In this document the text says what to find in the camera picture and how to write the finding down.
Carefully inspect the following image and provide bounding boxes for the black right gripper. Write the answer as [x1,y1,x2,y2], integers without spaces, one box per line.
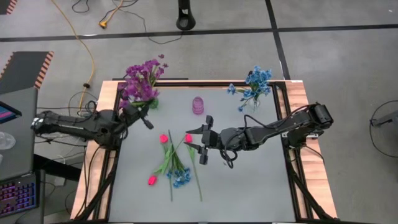
[183,115,237,166]

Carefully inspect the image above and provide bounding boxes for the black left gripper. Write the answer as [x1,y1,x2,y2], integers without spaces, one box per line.
[119,104,155,130]

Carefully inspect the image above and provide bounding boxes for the red artificial tulip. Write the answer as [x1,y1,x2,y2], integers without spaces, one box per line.
[147,135,187,187]
[154,134,174,202]
[185,133,203,202]

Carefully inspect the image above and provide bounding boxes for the purple artificial flower bunch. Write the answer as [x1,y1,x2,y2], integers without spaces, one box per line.
[117,74,161,110]
[124,54,169,94]

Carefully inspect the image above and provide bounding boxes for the blue artificial flower bunch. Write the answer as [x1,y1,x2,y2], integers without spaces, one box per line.
[226,65,274,113]
[163,129,193,189]

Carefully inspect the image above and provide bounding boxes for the pink glass vase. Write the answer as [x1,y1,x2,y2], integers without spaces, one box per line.
[192,96,205,115]

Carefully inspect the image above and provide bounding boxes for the clear glass vase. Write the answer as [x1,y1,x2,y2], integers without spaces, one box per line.
[245,96,262,114]

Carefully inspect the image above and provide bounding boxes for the black desk leg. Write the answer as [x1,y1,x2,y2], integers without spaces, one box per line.
[32,154,81,183]

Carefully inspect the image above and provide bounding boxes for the black floor stand base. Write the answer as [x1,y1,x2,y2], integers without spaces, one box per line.
[175,0,197,31]

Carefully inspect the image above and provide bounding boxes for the wooden table border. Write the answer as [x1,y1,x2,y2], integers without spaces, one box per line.
[70,80,338,220]

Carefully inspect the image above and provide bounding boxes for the grey laptop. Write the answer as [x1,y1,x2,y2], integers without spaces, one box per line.
[0,86,39,182]

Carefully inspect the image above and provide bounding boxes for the black mat orange striped edge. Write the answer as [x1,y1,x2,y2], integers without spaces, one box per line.
[0,0,19,16]
[0,51,55,95]

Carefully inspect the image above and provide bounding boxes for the backlit keyboard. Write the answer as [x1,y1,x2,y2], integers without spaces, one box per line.
[0,174,40,218]

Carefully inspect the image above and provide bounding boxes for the black aluminium table frame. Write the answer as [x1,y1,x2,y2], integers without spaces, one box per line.
[72,79,338,223]

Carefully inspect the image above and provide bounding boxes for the long yellow cable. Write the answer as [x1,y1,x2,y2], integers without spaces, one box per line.
[50,0,96,110]

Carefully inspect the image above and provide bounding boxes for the yellow cable with plug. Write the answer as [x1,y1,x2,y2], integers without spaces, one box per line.
[98,0,124,29]

